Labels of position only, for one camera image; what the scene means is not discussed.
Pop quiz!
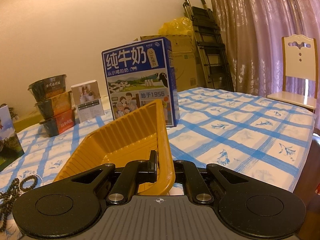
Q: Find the yellow plastic tray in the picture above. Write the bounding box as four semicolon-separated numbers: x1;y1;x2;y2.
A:
53;99;177;196

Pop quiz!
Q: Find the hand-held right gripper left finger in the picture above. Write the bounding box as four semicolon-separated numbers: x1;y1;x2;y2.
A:
57;151;160;205

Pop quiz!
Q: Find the pile of dark bead bracelets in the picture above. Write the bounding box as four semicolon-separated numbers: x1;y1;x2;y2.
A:
0;174;38;232

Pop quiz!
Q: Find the light blue milk carton box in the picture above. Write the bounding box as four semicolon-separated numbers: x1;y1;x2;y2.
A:
0;104;25;172

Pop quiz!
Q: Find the black bowl orange label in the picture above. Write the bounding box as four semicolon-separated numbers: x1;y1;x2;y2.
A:
34;91;73;119

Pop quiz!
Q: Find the large cardboard box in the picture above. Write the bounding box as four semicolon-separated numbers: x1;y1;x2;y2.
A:
140;34;208;93

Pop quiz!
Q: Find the yellow plastic bag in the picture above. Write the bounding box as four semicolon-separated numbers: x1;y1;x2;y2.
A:
158;16;193;36

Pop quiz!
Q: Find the black folding ladder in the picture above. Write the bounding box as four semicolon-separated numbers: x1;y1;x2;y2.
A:
182;0;235;93

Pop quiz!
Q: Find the pink patterned curtain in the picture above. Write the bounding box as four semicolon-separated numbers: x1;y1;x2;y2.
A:
207;0;320;105

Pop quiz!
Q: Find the white wooden chair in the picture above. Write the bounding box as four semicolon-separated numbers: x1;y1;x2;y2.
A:
266;34;318;113

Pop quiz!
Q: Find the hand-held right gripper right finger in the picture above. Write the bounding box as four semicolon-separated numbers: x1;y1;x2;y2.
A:
173;159;265;205

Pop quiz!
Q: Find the dark blue milk carton box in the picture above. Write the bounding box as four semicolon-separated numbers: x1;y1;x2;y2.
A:
101;37;181;128

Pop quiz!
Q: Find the black bowl red label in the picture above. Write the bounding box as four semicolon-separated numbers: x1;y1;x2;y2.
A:
39;107;76;137

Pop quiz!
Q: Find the small white printed box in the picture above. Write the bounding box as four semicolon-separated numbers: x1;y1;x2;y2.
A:
71;79;104;123

